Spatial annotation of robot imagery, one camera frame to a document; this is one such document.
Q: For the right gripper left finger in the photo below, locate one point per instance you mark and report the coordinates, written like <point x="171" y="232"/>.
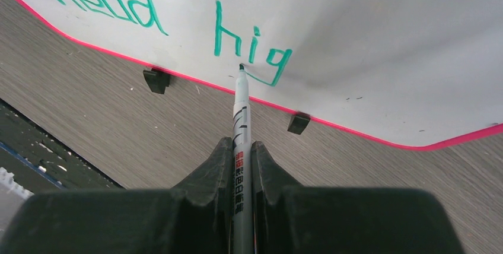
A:
<point x="191" y="217"/>

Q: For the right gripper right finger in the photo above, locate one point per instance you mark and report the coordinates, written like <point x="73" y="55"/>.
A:
<point x="293" y="218"/>

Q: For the green whiteboard marker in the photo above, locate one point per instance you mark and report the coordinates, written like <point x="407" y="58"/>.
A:
<point x="243" y="233"/>

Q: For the whiteboard with red frame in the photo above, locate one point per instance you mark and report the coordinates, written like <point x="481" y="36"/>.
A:
<point x="415" y="74"/>

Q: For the right black whiteboard foot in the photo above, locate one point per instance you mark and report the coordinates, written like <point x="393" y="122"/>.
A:
<point x="298" y="123"/>

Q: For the black whiteboard foot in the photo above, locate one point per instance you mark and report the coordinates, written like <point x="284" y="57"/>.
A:
<point x="298" y="123"/>
<point x="157" y="80"/>

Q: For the left black whiteboard foot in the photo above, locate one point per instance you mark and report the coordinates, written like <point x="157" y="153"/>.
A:
<point x="157" y="80"/>

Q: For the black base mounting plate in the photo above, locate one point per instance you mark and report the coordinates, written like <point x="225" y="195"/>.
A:
<point x="40" y="162"/>

